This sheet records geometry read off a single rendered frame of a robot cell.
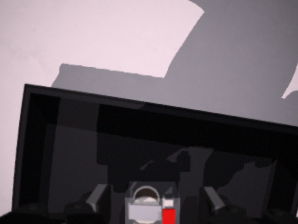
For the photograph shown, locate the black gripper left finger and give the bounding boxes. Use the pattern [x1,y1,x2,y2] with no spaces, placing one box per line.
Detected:
[0,184,111,224]

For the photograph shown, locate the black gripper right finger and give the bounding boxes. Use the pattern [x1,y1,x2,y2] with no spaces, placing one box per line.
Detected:
[198,187,298,224]

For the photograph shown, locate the black parts tray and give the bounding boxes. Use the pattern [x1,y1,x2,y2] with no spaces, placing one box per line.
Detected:
[11,84,298,224]

